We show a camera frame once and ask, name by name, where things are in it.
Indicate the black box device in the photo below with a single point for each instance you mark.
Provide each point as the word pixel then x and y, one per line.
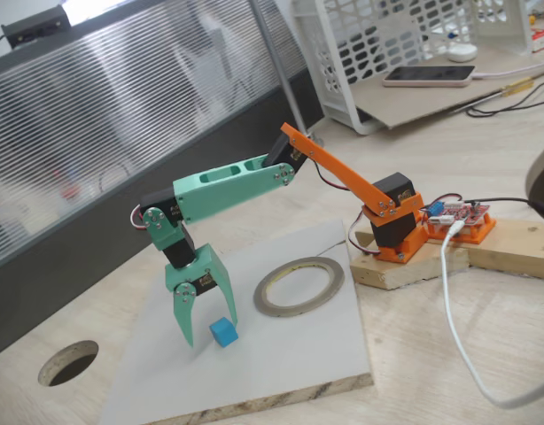
pixel 37 24

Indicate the white perforated plastic crate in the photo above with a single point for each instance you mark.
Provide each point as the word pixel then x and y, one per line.
pixel 343 115

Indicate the green gripper with servo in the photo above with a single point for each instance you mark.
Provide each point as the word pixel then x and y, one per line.
pixel 208 271

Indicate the blue cube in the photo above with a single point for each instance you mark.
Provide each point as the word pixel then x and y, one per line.
pixel 223 333

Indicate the orange circuit board holder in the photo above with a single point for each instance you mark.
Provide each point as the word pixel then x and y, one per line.
pixel 480 232

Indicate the white laminated wooden board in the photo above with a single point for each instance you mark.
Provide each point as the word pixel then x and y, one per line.
pixel 210 380

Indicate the frosted glass desk partition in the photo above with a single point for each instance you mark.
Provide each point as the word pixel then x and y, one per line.
pixel 121 110

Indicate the brown cardboard sheet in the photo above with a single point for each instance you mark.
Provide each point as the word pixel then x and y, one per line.
pixel 431 102

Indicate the wooden base block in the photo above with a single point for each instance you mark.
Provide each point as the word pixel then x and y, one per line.
pixel 409 270

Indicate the smartphone with pink case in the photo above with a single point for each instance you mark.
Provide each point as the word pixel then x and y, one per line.
pixel 427 76

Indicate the red controller circuit board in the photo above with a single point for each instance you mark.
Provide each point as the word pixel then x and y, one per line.
pixel 462 213

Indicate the white earbud case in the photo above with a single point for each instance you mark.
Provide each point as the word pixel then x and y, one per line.
pixel 461 53

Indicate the long wooden base plank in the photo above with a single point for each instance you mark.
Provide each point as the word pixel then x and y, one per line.
pixel 520 248

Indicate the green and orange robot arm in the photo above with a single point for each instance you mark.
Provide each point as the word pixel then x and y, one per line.
pixel 227 190

